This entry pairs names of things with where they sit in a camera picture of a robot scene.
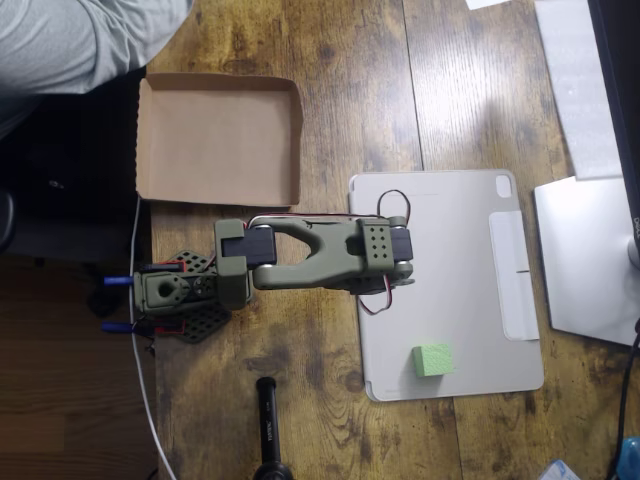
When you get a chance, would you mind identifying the green foam cube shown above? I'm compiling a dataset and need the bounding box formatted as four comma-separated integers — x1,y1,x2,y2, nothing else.
411,342,457,378

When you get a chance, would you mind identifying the brown cardboard tray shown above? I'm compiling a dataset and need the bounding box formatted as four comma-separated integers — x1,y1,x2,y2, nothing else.
135,72,304,208

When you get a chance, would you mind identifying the tablet in beige case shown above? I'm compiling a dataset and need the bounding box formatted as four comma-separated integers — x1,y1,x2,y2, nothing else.
348,168,545,403

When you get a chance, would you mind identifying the silver monitor stand base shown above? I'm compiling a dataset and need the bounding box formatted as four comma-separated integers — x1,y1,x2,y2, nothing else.
533,175,640,348

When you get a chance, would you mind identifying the white foam sheet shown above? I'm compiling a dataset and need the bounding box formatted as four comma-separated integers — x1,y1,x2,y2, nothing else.
533,0,625,182

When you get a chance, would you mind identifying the white and blue packet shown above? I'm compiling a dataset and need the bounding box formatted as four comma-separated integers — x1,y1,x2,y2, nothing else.
538,459,584,480

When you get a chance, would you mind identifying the blue round object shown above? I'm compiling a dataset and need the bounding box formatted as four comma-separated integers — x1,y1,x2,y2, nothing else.
617,435,640,479

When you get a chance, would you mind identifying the black monitor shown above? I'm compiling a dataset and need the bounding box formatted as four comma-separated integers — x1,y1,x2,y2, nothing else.
585,0,640,241

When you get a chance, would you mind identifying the black chair armrest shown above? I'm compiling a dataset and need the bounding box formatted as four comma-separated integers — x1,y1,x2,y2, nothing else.
0,189,19,251

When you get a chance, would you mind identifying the person in grey shirt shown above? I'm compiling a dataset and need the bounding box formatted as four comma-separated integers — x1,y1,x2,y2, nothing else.
0,0,195,141

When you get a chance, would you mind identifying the black cylindrical handle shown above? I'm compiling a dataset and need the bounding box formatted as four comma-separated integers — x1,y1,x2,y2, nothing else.
252,376,296,480

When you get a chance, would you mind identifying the perforated olive base plate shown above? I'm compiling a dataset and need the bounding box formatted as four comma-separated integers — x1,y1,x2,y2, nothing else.
164,249,234,346

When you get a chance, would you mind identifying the white cable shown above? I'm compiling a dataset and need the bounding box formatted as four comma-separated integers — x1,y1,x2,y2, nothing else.
128,197,177,480

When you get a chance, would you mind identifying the blue handled clamp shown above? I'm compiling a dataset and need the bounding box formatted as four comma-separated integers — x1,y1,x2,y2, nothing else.
103,262,182,287
101,319,185,337

